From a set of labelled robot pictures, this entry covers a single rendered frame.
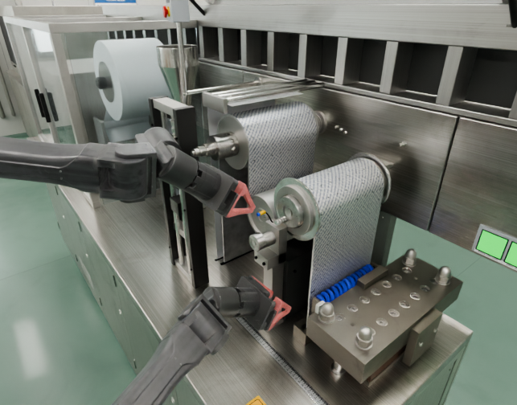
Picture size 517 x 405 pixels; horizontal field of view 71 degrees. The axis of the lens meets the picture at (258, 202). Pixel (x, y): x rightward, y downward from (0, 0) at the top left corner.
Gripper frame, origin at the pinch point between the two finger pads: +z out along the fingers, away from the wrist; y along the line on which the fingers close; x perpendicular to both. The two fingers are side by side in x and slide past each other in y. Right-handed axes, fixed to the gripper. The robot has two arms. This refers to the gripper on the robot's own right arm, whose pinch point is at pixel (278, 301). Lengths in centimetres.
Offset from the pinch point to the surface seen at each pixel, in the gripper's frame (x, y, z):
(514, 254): 30, 29, 30
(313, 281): 5.6, 0.2, 8.9
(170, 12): 53, -61, -19
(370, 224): 22.7, 0.1, 21.7
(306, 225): 18.1, -1.4, -0.8
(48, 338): -117, -140, 15
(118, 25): 48, -103, -17
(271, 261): 6.2, -7.1, 0.7
